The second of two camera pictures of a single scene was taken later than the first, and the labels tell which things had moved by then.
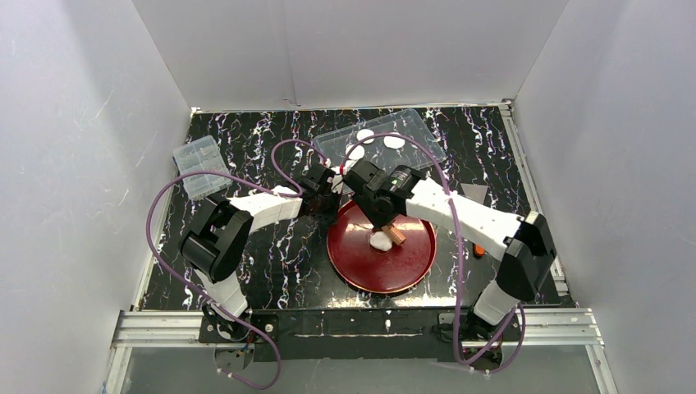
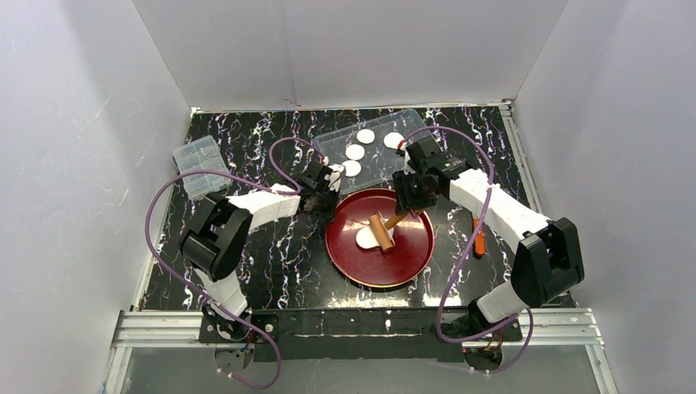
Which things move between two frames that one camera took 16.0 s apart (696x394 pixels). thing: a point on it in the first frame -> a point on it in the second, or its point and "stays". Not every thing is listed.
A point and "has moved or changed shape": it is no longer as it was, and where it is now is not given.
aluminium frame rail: [158, 329] stays
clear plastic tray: [399, 139] stays
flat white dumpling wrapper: [357, 153] stays
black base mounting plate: [364, 334] stays
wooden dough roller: [397, 236] has moved or changed shape
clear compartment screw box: [203, 154] stays
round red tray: [364, 268] stays
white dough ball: [381, 240] -> [366, 237]
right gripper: [377, 216] -> [407, 197]
